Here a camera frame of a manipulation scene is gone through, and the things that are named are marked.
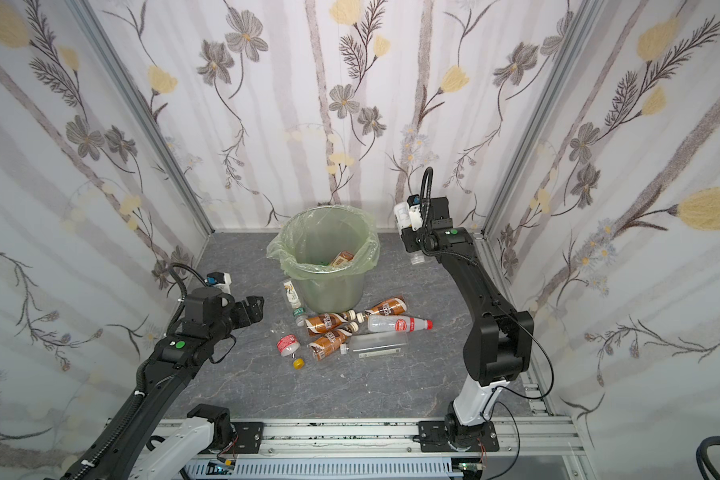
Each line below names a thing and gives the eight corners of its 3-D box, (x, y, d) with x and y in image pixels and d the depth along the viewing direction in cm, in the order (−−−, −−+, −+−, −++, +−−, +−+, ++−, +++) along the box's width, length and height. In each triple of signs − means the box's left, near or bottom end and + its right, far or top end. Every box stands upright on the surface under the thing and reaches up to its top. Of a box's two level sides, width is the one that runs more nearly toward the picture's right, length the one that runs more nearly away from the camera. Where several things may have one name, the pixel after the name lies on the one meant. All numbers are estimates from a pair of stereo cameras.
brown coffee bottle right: (359, 327, 95) (359, 319, 91) (356, 316, 98) (356, 308, 93) (406, 314, 98) (408, 306, 94) (401, 304, 101) (403, 295, 96)
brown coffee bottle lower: (315, 362, 86) (314, 358, 83) (308, 348, 88) (306, 343, 86) (362, 336, 91) (362, 332, 88) (354, 323, 94) (354, 318, 91)
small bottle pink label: (278, 356, 88) (275, 351, 85) (281, 340, 92) (278, 334, 88) (298, 356, 89) (296, 351, 85) (301, 340, 92) (299, 334, 88)
